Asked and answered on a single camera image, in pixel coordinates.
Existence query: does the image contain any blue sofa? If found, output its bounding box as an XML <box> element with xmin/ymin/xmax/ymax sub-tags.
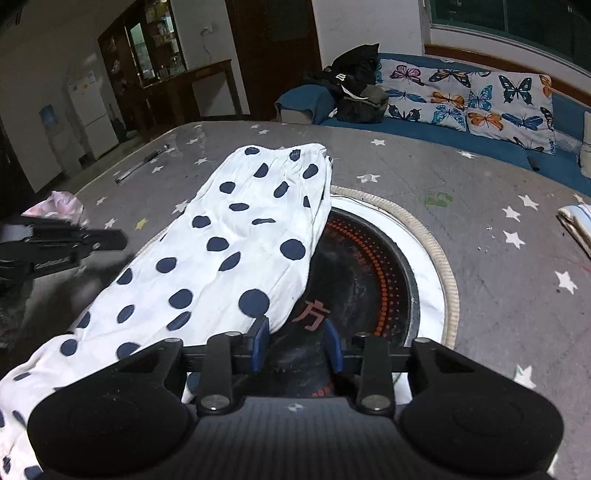
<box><xmin>274</xmin><ymin>53</ymin><xmax>591</xmax><ymax>192</ymax></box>

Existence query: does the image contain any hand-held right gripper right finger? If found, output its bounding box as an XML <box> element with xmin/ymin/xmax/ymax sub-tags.
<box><xmin>323</xmin><ymin>318</ymin><xmax>477</xmax><ymax>414</ymax></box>

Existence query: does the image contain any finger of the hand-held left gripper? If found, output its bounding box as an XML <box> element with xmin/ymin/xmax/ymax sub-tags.
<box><xmin>18</xmin><ymin>222</ymin><xmax>129</xmax><ymax>259</ymax></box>

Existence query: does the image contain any dark pen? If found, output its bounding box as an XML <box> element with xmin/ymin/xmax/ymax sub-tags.
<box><xmin>115</xmin><ymin>144</ymin><xmax>171</xmax><ymax>183</ymax></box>

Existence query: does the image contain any dark wooden display cabinet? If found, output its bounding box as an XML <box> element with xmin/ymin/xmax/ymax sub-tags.
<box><xmin>98</xmin><ymin>0</ymin><xmax>188</xmax><ymax>88</ymax></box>

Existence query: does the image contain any black clothes pile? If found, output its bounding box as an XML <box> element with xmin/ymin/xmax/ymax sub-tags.
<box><xmin>302</xmin><ymin>44</ymin><xmax>389</xmax><ymax>124</ymax></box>

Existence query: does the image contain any butterfly print pillow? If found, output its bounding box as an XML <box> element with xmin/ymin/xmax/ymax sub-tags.
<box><xmin>464</xmin><ymin>71</ymin><xmax>557</xmax><ymax>155</ymax></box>
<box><xmin>376</xmin><ymin>59</ymin><xmax>476</xmax><ymax>132</ymax></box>

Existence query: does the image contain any white refrigerator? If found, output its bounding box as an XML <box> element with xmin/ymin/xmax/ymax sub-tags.
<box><xmin>67</xmin><ymin>69</ymin><xmax>120</xmax><ymax>160</ymax></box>

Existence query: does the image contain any folded striped cloth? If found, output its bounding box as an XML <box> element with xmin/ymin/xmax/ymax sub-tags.
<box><xmin>556</xmin><ymin>203</ymin><xmax>591</xmax><ymax>259</ymax></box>

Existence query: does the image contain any pink plastic bag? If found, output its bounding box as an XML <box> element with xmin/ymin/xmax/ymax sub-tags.
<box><xmin>21</xmin><ymin>190</ymin><xmax>86</xmax><ymax>224</ymax></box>

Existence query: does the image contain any dark window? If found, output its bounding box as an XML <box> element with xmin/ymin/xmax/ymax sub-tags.
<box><xmin>429</xmin><ymin>0</ymin><xmax>591</xmax><ymax>72</ymax></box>

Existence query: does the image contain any white navy polka dot garment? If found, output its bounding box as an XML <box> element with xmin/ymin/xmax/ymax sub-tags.
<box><xmin>0</xmin><ymin>144</ymin><xmax>333</xmax><ymax>480</ymax></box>

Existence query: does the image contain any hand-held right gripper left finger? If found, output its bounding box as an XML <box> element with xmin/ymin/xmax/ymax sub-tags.
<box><xmin>111</xmin><ymin>316</ymin><xmax>271</xmax><ymax>416</ymax></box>

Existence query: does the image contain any dark wooden door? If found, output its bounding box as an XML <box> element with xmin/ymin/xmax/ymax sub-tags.
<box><xmin>225</xmin><ymin>0</ymin><xmax>324</xmax><ymax>121</ymax></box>

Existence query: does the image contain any round black induction cooktop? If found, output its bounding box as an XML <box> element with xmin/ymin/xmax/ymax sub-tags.
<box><xmin>270</xmin><ymin>185</ymin><xmax>460</xmax><ymax>400</ymax></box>

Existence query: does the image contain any dark wooden desk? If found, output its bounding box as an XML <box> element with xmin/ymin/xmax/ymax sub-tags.
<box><xmin>148</xmin><ymin>59</ymin><xmax>243</xmax><ymax>139</ymax></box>

